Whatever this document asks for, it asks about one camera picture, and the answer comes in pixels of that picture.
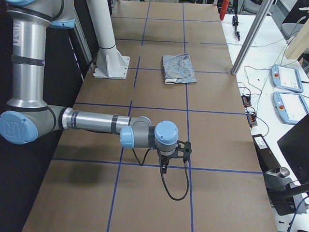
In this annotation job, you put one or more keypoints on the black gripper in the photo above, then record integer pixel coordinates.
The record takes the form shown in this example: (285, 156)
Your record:
(165, 158)

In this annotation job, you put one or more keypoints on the blue white striped polo shirt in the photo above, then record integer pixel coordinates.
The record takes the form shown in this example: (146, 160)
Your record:
(178, 69)

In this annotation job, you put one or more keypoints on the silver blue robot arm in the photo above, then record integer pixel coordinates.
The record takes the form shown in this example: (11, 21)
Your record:
(29, 117)

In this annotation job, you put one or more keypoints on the lower small circuit board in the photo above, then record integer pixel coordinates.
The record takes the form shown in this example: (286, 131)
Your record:
(251, 117)

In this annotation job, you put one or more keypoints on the small circuit board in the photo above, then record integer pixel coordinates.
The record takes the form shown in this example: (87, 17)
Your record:
(251, 117)
(246, 99)

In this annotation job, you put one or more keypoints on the black box with label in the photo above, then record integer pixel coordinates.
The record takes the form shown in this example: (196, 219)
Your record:
(265, 156)

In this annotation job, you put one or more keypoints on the upper small circuit board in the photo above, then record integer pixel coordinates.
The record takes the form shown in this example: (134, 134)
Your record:
(246, 99)

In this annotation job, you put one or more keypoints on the black stand with metal knob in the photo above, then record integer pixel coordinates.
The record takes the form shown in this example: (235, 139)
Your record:
(285, 194)

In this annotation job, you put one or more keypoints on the black monitor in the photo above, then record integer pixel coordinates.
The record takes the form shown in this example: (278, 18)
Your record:
(294, 145)

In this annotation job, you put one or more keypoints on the lower blue teach pendant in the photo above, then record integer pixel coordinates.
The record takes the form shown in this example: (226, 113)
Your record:
(291, 107)

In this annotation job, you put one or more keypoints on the blue teach pendant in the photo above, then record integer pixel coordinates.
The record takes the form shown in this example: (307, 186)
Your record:
(287, 78)
(291, 107)

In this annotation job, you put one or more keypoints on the upper blue teach pendant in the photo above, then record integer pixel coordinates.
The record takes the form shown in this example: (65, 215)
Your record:
(287, 78)

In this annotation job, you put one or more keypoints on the black tripod tool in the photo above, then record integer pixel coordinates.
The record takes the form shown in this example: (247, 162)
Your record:
(235, 24)

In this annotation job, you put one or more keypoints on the red cylinder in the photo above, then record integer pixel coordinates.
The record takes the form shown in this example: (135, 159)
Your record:
(223, 10)

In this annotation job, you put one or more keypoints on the beige wooden board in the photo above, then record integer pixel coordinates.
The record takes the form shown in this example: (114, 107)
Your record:
(300, 42)

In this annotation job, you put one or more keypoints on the aluminium frame post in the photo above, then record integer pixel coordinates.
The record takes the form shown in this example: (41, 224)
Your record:
(258, 20)

